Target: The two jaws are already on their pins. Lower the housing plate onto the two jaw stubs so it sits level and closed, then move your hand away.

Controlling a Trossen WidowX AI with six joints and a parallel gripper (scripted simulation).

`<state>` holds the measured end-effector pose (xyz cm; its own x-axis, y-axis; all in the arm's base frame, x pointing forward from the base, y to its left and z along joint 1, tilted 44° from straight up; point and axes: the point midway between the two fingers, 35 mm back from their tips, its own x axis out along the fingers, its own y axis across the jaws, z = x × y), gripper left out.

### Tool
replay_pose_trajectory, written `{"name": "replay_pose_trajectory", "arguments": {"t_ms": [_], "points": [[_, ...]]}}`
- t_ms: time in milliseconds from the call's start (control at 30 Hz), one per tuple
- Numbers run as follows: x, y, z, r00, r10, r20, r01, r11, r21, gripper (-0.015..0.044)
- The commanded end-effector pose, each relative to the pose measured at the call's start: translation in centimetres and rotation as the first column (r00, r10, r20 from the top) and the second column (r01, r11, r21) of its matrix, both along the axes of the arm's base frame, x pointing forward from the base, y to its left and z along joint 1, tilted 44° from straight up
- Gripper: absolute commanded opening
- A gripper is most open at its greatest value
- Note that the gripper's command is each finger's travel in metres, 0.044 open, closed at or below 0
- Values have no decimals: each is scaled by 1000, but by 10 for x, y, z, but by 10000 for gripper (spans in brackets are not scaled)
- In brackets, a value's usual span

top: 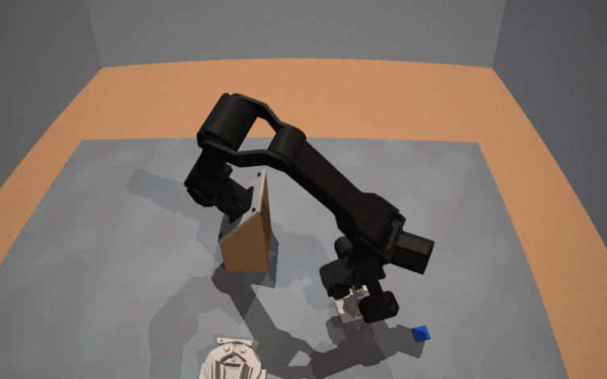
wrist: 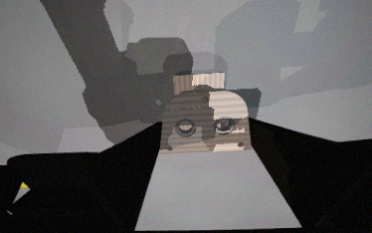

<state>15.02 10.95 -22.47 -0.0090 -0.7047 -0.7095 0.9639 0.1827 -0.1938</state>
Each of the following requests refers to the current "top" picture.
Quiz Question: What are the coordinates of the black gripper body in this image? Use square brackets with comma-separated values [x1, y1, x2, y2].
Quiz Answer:
[335, 236, 400, 324]

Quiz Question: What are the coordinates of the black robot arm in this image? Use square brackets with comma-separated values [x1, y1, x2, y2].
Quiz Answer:
[184, 93, 435, 300]

